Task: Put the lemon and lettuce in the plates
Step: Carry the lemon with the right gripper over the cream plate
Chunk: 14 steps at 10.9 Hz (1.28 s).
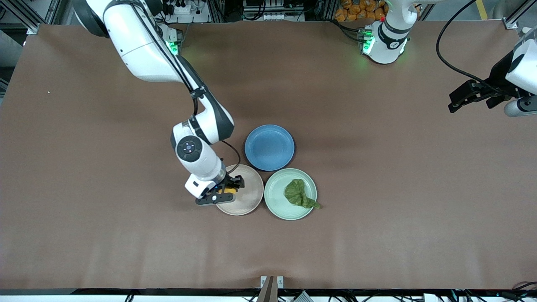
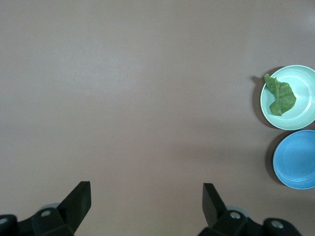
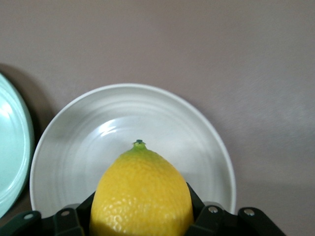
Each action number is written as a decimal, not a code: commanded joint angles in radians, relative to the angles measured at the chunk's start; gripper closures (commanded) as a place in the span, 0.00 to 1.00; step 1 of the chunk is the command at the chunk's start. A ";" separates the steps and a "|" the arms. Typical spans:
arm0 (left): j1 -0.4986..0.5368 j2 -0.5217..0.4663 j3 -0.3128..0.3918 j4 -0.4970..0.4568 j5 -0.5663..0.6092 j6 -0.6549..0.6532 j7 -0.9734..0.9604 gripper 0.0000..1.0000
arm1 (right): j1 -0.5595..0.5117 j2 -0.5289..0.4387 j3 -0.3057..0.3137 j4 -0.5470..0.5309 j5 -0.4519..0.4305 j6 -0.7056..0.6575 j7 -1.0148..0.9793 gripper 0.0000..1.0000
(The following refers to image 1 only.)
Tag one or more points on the yellow lemon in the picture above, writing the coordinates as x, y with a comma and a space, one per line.
228, 191

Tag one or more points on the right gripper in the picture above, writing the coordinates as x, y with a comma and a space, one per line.
230, 182

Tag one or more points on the blue plate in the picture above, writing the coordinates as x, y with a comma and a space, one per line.
269, 147

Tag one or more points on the aluminium frame profile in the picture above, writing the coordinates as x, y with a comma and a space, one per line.
33, 29
512, 23

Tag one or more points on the brown camera pole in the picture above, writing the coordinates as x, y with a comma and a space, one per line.
267, 291

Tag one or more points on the light green plate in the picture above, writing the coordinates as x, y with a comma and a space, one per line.
277, 203

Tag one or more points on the small metal table bracket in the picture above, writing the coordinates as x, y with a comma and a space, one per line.
280, 282

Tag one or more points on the beige pink plate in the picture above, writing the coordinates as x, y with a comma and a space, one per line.
247, 197

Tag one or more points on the pile of orange bags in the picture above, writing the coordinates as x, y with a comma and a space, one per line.
352, 10

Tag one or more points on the green lettuce leaf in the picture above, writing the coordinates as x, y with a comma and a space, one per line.
298, 193

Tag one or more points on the white power strip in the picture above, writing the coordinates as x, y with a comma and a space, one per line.
182, 8

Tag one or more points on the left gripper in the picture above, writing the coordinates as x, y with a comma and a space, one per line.
498, 79

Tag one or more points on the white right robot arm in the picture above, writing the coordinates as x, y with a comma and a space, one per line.
134, 42

